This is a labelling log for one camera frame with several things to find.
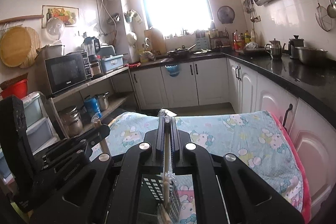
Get blender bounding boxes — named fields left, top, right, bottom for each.
left=83, top=36, right=102, bottom=76

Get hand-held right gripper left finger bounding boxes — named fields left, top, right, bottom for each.
left=29, top=115, right=169, bottom=224

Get dark green plastic utensil basket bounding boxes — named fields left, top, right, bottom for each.
left=115, top=174, right=182, bottom=224

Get metal tray with bag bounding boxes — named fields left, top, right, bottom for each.
left=235, top=41, right=267, bottom=55

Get black kitchen countertop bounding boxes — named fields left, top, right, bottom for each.
left=129, top=52, right=336, bottom=107

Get woven basket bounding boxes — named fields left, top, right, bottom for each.
left=0, top=73, right=29, bottom=89

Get steel kettle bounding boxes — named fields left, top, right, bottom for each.
left=265, top=39, right=287, bottom=60

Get round bamboo tray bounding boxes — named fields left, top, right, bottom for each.
left=0, top=26, right=43, bottom=68

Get pink fleece blanket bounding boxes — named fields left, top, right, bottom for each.
left=270, top=112, right=312, bottom=217

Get small steel pot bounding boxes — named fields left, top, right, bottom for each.
left=95, top=92, right=110, bottom=112

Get blue plastic tray box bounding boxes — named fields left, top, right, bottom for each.
left=101, top=54, right=124, bottom=74

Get fruit wall poster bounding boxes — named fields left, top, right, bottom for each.
left=42, top=5, right=77, bottom=28

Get large water jug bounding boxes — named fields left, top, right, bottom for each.
left=143, top=27, right=166, bottom=53

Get single unwrapped chopstick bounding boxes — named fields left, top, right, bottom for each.
left=94, top=121, right=107, bottom=156
left=98, top=120, right=109, bottom=155

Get red plastic bucket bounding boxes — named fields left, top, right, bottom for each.
left=0, top=79, right=29, bottom=99

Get hanging steel bowl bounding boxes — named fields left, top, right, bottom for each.
left=106, top=12, right=120, bottom=25

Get wall utensil holder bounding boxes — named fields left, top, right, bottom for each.
left=124, top=9, right=144, bottom=25

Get large steel pot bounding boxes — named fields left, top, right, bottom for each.
left=58, top=106, right=83, bottom=137

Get black frying pan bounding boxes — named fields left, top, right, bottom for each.
left=166, top=44, right=197, bottom=58

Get blue jug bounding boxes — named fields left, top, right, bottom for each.
left=84, top=94, right=102, bottom=120

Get cartoon printed bed sheet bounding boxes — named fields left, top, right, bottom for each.
left=105, top=110, right=305, bottom=224

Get black microwave oven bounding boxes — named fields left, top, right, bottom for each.
left=44, top=51, right=91, bottom=95

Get grey toaster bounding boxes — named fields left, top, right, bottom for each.
left=98, top=45, right=116, bottom=57

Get wire strainer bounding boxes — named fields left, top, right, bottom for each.
left=307, top=0, right=333, bottom=32

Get black pot with lid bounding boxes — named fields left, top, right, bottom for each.
left=288, top=35, right=305, bottom=59

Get red label oil bottle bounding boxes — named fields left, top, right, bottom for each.
left=233, top=30, right=243, bottom=50

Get round wall fan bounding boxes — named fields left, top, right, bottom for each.
left=217, top=5, right=236, bottom=24

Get small hanging utensils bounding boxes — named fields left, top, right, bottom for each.
left=243, top=0, right=257, bottom=23

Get spice rack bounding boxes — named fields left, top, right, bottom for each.
left=209, top=28, right=229, bottom=49

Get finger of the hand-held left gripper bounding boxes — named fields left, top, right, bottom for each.
left=60, top=124, right=111, bottom=148
left=41, top=143, right=93, bottom=174

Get wooden rolling pin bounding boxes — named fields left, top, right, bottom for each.
left=0, top=14, right=45, bottom=25

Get blue basin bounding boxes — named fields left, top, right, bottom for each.
left=165, top=64, right=182, bottom=78

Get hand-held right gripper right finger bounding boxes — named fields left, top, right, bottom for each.
left=169, top=116, right=305, bottom=224

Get small drawer organizer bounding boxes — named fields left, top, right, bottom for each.
left=195, top=29, right=211, bottom=50

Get wooden shelf rack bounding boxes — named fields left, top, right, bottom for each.
left=47, top=66, right=137, bottom=136

